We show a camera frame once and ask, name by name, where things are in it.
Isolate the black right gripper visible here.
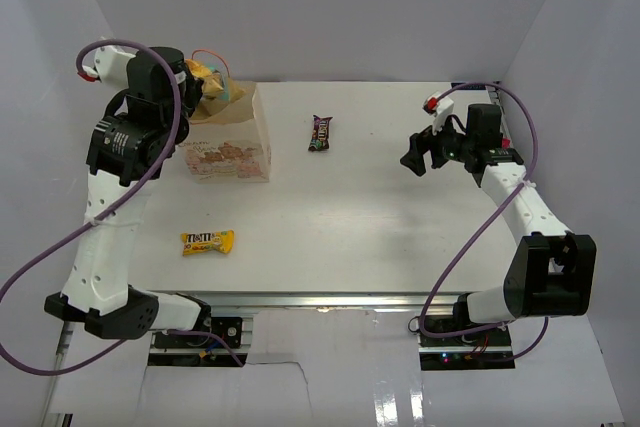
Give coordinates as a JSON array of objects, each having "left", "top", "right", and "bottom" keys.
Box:
[{"left": 401, "top": 111, "right": 476, "bottom": 177}]

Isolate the tan popcorn chips bag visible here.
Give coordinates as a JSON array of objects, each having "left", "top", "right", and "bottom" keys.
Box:
[{"left": 186, "top": 59, "right": 246, "bottom": 121}]

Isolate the yellow M&M's packet face-up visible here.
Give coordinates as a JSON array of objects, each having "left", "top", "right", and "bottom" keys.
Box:
[{"left": 181, "top": 230, "right": 235, "bottom": 256}]

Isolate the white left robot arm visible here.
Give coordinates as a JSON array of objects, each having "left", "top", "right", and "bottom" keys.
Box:
[{"left": 44, "top": 43, "right": 212, "bottom": 346}]

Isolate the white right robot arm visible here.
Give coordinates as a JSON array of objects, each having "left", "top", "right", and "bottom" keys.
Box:
[{"left": 401, "top": 98, "right": 597, "bottom": 346}]

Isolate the cream bear paper bag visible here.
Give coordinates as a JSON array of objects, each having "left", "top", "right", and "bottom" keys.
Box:
[{"left": 180, "top": 62, "right": 271, "bottom": 183}]

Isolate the brown M&M's packet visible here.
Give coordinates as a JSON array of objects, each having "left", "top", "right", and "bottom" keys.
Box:
[{"left": 308, "top": 115, "right": 332, "bottom": 152}]

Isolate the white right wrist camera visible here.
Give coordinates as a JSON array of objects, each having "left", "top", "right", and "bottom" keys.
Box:
[{"left": 423, "top": 91, "right": 454, "bottom": 135}]

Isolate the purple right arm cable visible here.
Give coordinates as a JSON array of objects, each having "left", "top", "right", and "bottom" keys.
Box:
[{"left": 418, "top": 81, "right": 549, "bottom": 363}]

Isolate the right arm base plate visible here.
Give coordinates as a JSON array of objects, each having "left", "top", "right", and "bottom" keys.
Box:
[{"left": 407, "top": 316, "right": 511, "bottom": 354}]

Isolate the aluminium table frame rail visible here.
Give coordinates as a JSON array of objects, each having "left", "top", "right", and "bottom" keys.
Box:
[{"left": 185, "top": 291, "right": 428, "bottom": 310}]

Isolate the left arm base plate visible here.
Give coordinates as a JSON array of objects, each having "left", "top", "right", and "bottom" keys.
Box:
[{"left": 152, "top": 314, "right": 245, "bottom": 352}]

